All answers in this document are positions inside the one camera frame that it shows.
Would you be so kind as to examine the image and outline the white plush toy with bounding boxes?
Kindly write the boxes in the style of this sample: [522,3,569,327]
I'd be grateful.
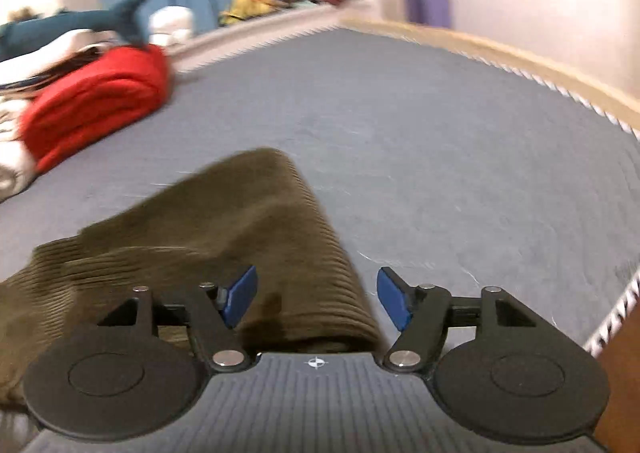
[149,6,196,48]

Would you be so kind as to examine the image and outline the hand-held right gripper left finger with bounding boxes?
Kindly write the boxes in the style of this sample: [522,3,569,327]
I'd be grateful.
[94,265,259,375]

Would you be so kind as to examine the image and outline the wooden bed frame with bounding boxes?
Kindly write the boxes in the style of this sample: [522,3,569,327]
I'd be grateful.
[172,0,640,138]

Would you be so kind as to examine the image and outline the olive corduroy pants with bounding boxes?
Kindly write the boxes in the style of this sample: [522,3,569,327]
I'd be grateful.
[0,147,387,411]

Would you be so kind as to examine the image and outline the purple box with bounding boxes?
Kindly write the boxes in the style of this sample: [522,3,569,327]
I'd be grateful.
[401,0,452,30]

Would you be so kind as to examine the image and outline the teal shark plush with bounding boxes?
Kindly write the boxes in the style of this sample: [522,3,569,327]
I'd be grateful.
[0,0,157,61]

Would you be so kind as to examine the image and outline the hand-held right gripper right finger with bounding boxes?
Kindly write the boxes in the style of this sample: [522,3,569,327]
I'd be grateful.
[376,267,549,376]

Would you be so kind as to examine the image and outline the red folded cloth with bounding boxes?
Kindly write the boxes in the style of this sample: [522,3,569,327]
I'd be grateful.
[19,44,174,174]

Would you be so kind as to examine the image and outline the white folded cloth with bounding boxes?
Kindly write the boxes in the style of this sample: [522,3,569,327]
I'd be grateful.
[0,98,42,204]

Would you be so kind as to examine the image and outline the grey mattress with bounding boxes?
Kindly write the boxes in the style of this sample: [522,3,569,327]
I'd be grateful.
[0,25,640,364]

